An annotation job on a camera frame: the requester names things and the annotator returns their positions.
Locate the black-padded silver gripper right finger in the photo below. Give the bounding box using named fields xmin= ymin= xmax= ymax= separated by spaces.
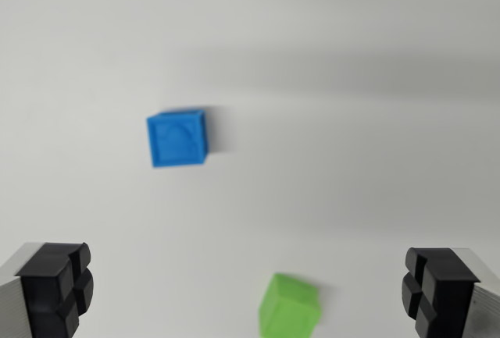
xmin=401 ymin=246 xmax=500 ymax=338

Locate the black-padded silver gripper left finger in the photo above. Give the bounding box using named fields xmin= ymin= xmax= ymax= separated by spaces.
xmin=0 ymin=241 xmax=95 ymax=338

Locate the green embossed plastic cube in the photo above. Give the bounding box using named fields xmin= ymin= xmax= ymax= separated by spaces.
xmin=258 ymin=272 xmax=323 ymax=337

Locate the blue embossed plastic cube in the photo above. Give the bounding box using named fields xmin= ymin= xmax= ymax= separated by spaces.
xmin=146 ymin=106 xmax=213 ymax=169

